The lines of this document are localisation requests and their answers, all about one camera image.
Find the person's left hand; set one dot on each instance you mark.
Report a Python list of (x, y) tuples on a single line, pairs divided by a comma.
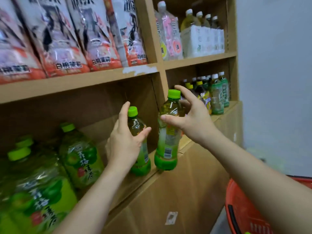
[(121, 146)]

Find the person's right hand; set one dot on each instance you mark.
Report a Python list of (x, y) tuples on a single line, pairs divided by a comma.
[(196, 123)]

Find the person's right thumb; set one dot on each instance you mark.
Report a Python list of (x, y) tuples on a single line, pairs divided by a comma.
[(171, 120)]

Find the person's right middle finger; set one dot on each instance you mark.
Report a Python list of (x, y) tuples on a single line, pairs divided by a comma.
[(185, 104)]

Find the person's left thumb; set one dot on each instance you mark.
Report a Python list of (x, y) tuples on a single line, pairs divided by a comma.
[(142, 135)]

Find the small green tea bottle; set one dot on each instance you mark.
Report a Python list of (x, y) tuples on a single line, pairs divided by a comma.
[(142, 165), (168, 143)]

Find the person's left forearm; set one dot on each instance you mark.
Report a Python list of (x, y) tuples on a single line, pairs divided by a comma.
[(92, 204)]

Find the person's right forearm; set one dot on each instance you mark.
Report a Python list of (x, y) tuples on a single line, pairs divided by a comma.
[(256, 177)]

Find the cluster of dark drink bottles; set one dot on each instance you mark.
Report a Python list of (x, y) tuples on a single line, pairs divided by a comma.
[(201, 91)]

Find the white cap green label bottle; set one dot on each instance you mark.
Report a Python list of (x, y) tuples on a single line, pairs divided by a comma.
[(217, 97), (225, 90)]

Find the large green apple tea bottle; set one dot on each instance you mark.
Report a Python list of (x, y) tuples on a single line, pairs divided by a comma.
[(36, 197), (24, 141), (81, 155)]

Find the brown cardboard box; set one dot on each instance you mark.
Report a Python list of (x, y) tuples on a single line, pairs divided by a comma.
[(195, 180)]

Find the white label yellow tea bottle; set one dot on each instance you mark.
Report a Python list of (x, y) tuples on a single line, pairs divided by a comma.
[(213, 38), (204, 38), (221, 38), (190, 38)]

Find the pink label drink bottle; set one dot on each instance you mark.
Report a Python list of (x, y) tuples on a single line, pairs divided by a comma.
[(171, 34), (159, 38)]

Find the wooden shelf unit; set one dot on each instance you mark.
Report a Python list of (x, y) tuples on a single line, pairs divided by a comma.
[(73, 82)]

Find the white sticker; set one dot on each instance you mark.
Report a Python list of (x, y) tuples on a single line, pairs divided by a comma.
[(171, 218)]

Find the red plastic shopping basket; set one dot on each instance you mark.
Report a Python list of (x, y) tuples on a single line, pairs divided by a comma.
[(241, 216)]

